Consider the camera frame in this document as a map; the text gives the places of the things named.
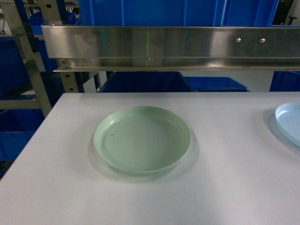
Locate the large blue bin upper right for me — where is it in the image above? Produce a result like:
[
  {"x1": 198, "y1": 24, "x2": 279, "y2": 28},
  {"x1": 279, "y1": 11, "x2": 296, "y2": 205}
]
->
[{"x1": 213, "y1": 0, "x2": 279, "y2": 27}]

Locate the pale green round plate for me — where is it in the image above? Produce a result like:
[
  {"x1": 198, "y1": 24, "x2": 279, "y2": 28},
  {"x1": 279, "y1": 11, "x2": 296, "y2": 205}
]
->
[{"x1": 93, "y1": 106, "x2": 191, "y2": 175}]

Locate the large blue bin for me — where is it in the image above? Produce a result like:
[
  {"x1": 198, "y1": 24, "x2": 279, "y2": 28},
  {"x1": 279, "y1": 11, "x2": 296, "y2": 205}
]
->
[
  {"x1": 213, "y1": 0, "x2": 279, "y2": 27},
  {"x1": 79, "y1": 0, "x2": 223, "y2": 27}
]

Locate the stainless steel shelf rail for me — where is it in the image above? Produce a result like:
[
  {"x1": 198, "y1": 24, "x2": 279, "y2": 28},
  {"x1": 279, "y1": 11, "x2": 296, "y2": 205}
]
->
[{"x1": 42, "y1": 25, "x2": 300, "y2": 72}]

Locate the blue bin lower middle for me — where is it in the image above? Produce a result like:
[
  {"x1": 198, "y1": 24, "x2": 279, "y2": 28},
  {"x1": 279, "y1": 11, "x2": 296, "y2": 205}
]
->
[{"x1": 185, "y1": 77, "x2": 248, "y2": 92}]

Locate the blue bin lower left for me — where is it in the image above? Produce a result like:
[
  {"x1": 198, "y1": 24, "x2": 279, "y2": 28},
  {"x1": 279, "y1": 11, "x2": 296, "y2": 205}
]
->
[{"x1": 99, "y1": 71, "x2": 194, "y2": 93}]

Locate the blue bin lower right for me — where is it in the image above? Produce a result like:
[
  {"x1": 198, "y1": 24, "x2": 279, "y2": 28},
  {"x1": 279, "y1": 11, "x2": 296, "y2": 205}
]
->
[{"x1": 270, "y1": 71, "x2": 300, "y2": 92}]

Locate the large blue bin upper left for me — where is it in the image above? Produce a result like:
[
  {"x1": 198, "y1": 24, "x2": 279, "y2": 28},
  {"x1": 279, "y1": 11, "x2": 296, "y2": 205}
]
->
[{"x1": 79, "y1": 0, "x2": 223, "y2": 27}]

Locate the perforated steel rack post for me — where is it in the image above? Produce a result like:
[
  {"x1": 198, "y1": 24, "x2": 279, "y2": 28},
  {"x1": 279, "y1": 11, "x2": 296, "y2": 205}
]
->
[{"x1": 60, "y1": 72, "x2": 79, "y2": 93}]

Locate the pale blue round plate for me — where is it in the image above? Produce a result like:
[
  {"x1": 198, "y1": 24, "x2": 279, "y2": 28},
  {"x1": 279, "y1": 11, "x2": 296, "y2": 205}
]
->
[{"x1": 275, "y1": 103, "x2": 300, "y2": 147}]

